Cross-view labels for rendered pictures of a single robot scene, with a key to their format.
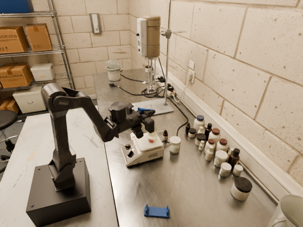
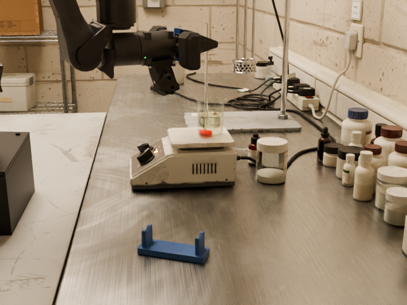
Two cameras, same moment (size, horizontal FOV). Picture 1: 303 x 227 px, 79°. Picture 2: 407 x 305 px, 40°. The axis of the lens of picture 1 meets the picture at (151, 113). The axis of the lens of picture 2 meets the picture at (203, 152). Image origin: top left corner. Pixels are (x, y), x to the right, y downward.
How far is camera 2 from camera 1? 0.52 m
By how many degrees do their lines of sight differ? 20
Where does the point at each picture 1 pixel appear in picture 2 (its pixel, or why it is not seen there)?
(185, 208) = (253, 256)
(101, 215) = (33, 242)
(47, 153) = not seen: outside the picture
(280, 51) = not seen: outside the picture
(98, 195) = (42, 218)
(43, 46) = (20, 25)
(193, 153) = (322, 188)
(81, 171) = (12, 146)
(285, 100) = not seen: outside the picture
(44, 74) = (10, 94)
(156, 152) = (213, 160)
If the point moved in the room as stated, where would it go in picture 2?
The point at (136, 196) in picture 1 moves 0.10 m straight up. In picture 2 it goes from (132, 228) to (130, 168)
